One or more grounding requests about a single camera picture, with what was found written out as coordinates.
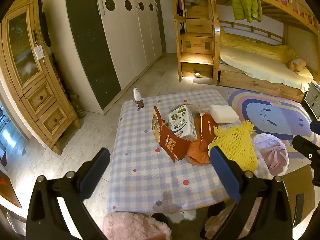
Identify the orange board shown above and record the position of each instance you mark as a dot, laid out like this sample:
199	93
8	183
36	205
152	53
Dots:
8	190

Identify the yellow pillow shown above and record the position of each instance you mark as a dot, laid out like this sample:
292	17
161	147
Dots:
306	73

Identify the orange knitted glove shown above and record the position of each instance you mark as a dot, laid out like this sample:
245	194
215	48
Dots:
197	155

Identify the red printed wrapper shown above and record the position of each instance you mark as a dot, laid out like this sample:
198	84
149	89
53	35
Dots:
208	127

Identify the yellow blanket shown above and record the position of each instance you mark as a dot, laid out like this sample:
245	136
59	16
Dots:
255	46

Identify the checked tablecloth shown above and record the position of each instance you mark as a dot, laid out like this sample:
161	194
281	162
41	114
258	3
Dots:
140	170

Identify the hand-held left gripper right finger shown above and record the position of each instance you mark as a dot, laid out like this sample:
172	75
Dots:
225	176

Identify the pink fluffy stool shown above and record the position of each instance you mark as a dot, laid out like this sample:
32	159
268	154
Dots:
132	226

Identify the pink trash bag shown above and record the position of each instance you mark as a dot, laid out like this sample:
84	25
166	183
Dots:
272	152

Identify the torn red paper bag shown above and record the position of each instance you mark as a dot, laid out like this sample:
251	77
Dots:
170	142

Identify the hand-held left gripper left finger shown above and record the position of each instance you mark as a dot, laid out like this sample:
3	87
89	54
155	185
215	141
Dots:
95	172

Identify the wooden glass-door cabinet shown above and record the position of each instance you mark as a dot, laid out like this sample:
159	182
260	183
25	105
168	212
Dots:
37	97

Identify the cardboard box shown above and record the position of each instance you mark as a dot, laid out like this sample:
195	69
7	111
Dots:
297	180

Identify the tan teddy bear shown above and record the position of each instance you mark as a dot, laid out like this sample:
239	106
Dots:
296	64

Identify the wooden staircase with drawers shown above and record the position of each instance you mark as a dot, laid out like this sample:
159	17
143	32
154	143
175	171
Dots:
197	42

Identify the pale yellow bedsheet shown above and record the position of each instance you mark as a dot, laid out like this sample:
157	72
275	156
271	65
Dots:
260	66

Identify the yellow foam net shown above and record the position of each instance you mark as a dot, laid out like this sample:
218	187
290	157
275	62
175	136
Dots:
237	145

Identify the clear plastic wrapper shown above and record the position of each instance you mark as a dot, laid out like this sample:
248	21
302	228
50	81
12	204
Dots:
197	108

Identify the wooden bunk bed frame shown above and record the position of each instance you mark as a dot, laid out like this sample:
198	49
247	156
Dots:
262	85

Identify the pastel rainbow rug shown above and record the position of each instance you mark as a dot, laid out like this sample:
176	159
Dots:
270	112

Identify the white wardrobe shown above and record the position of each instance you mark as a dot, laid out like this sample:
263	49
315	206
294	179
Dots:
125	42

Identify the brown spray bottle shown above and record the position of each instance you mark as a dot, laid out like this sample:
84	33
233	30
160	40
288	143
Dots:
138	102

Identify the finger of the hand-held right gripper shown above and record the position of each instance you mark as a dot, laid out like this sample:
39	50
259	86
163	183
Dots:
315	127
303	146

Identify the grey nightstand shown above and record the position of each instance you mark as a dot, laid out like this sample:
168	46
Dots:
312	100

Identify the white foam block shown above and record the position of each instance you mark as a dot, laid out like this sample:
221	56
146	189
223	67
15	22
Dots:
223	113

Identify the white green milk carton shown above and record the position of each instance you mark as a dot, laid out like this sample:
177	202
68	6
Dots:
182	125

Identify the green puffer jacket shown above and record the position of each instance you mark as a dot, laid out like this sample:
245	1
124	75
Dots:
246	2

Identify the white paper tag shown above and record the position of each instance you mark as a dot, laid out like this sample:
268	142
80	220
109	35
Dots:
39	53

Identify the small step light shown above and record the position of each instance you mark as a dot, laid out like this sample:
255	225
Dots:
197	74

